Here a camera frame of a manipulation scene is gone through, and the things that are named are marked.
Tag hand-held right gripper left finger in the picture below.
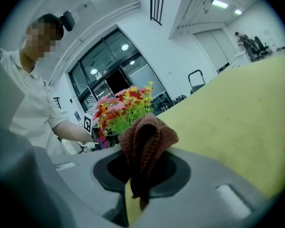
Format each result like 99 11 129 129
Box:
0 127 132 228

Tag person's white shirt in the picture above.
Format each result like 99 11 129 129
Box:
0 46 71 156

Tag person's head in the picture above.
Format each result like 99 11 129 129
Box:
22 13 64 74

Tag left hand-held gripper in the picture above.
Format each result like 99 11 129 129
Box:
83 114 98 143

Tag black office chair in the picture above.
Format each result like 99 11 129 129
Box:
249 36 270 62

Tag black hand trolley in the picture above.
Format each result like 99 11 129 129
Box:
188 69 207 95

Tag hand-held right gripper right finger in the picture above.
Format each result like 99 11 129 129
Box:
132 146 273 228

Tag black head-mounted camera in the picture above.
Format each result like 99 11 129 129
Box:
60 10 76 32

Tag black hanging metal rack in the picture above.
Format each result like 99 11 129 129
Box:
150 0 170 27

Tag white ceiling pipes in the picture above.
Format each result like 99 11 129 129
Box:
48 0 141 85

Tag long rectangular ceiling light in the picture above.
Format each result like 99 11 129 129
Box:
210 0 229 9

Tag flower pot with colourful flowers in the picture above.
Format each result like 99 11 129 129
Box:
92 81 155 149

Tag black-framed glass door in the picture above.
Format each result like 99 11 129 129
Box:
68 28 172 114

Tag person's left forearm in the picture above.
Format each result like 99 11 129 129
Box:
51 120 95 143

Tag brown knitted cloth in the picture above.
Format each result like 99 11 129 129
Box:
118 113 180 212

